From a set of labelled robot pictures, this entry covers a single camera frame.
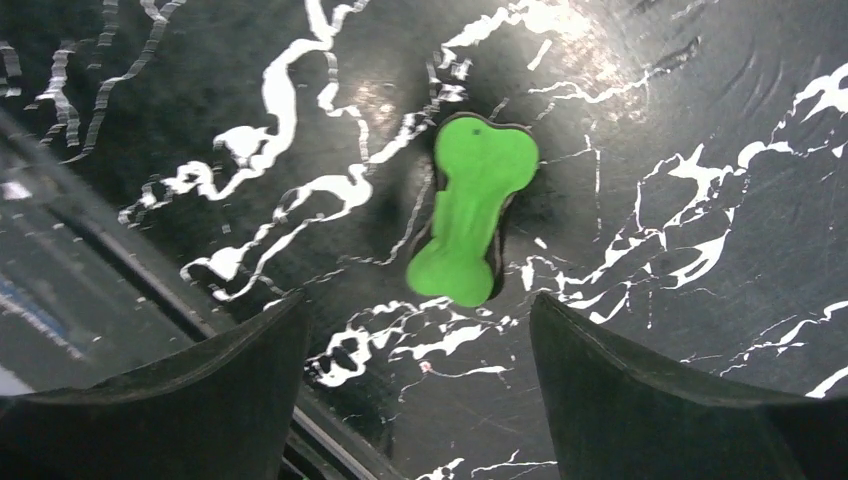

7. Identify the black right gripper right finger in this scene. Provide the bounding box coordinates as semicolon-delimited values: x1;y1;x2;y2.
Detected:
529;293;847;480

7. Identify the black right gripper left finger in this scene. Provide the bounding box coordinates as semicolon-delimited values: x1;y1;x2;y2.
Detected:
1;296;310;479

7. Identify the green bone-shaped eraser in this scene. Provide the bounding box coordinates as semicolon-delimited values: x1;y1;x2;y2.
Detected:
405;112;540;307

